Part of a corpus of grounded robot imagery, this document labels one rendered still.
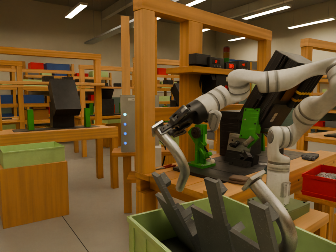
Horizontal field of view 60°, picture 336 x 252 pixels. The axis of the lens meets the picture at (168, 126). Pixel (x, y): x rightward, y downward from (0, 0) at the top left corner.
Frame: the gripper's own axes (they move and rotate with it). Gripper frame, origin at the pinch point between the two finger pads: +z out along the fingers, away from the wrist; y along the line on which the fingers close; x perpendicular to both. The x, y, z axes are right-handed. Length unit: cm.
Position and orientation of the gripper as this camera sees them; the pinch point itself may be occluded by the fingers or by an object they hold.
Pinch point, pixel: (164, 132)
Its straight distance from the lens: 87.8
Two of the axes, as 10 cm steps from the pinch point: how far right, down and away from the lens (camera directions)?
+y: 0.1, -5.3, -8.5
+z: -8.0, 5.0, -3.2
